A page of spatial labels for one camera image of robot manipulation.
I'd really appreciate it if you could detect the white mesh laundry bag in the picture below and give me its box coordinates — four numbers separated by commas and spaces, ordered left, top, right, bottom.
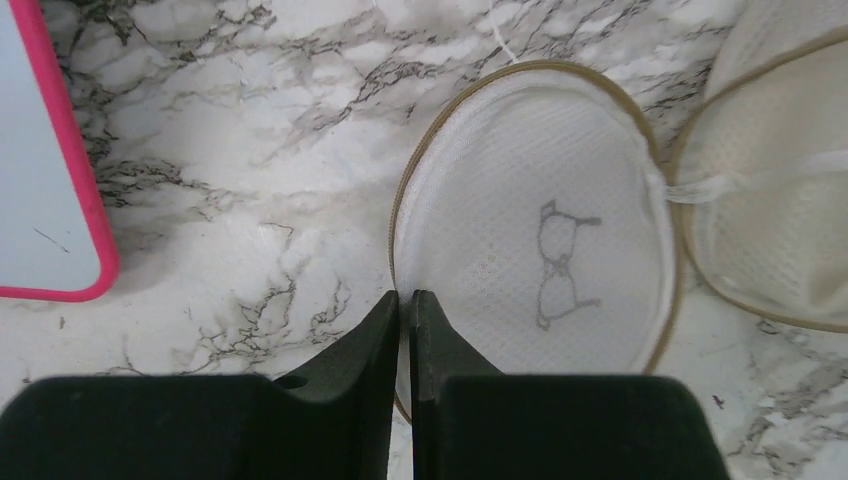
388, 0, 848, 425

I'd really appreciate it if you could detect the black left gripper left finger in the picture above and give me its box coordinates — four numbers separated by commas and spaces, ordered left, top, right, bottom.
1, 291, 399, 479

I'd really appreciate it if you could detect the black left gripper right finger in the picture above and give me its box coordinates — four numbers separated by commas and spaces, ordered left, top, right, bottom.
408, 290, 729, 479

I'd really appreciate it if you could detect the pink framed whiteboard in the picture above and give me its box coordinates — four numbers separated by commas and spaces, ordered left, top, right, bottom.
1, 1, 120, 302

